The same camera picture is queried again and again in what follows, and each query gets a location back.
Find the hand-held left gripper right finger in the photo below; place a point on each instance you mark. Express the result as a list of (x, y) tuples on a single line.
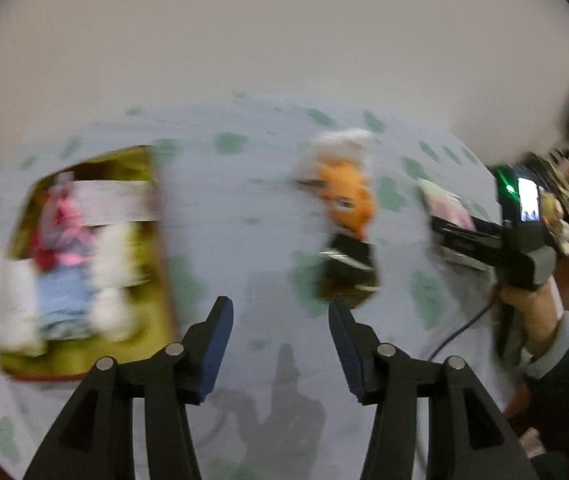
[(347, 360)]

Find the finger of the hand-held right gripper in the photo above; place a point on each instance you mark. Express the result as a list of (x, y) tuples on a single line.
[(469, 259), (464, 232)]

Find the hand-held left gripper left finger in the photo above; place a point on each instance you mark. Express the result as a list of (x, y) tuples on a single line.
[(217, 350)]

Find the pink and white pouch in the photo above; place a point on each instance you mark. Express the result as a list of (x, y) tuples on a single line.
[(449, 207)]

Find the orange plush doll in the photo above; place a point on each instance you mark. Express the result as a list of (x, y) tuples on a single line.
[(347, 195)]

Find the white fluffy chenille cloth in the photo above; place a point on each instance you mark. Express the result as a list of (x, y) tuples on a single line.
[(112, 270)]

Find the person's right hand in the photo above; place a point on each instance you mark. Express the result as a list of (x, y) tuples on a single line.
[(531, 315)]

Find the small beige plush figure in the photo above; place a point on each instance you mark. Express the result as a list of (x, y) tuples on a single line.
[(559, 225)]

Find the blue cloth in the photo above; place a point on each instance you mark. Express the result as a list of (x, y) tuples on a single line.
[(64, 300)]

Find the white flower-print pouch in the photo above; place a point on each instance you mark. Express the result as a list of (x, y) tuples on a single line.
[(114, 200)]

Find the pink ribbon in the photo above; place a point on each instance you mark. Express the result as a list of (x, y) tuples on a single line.
[(69, 230)]

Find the red cloth item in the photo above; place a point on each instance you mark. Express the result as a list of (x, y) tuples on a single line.
[(44, 255)]

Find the white plush item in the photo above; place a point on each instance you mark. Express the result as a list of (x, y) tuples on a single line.
[(12, 305)]

